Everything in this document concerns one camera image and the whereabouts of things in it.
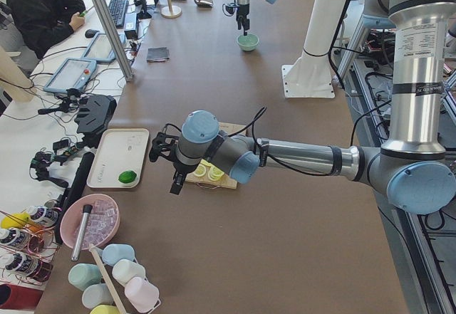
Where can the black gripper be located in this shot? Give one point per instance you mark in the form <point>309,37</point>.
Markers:
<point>241,11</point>
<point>180,167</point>

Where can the light green bowl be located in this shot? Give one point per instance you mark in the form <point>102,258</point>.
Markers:
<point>248,42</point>

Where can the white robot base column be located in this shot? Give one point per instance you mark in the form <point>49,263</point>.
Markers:
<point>310,76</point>

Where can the metal muddler in bowl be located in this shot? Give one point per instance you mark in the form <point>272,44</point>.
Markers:
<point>87,209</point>

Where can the pink ribbed bowl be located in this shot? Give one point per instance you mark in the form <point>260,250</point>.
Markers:
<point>71,219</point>

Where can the lemon slice upper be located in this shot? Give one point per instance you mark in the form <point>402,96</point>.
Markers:
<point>201,170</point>

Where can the lemon slice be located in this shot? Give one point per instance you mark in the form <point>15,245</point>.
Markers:
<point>215,174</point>
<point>201,170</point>

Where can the lemon slice lower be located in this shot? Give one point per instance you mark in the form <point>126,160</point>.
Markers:
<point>215,174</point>

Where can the metal ice scoop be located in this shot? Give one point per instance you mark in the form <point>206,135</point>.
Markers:
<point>204,3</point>

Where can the wooden cutting board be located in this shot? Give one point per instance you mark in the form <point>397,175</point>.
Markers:
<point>225,181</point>

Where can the green lime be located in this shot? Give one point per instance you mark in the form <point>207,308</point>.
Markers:
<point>127,177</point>

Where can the cream rabbit tray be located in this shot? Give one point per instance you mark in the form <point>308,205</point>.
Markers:
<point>119,150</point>

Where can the clear ice cubes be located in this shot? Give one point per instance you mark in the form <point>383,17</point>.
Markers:
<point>101,224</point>

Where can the grey folded cloth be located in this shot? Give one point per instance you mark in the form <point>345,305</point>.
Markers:
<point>159,54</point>

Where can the light blue cup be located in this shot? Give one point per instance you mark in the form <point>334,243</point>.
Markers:
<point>113,253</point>

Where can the cream white cup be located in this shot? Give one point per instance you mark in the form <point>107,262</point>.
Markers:
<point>125,270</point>

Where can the pink cup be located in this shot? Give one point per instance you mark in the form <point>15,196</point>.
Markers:
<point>143,295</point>

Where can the black keyboard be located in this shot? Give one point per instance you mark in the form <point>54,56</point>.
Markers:
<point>117,10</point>

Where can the green cup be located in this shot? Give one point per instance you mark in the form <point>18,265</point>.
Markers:
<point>83,275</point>

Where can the grey blue cup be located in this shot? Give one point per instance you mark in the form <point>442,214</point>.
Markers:
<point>97,294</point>

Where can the teach pendant far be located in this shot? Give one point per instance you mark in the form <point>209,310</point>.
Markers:
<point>99,49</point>

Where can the teach pendant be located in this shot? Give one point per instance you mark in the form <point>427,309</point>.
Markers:
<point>74,73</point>
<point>99,49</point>

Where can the yellow cup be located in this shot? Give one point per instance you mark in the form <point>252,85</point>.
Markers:
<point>105,309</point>

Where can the teach pendant near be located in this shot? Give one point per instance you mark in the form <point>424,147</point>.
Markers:
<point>74,73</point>

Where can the person in black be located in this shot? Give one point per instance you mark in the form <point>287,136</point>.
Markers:
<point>45,23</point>

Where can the wooden rack handle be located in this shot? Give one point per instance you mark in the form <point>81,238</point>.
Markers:
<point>98,260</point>

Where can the aluminium frame post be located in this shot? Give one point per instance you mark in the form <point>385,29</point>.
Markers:
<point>113,37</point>

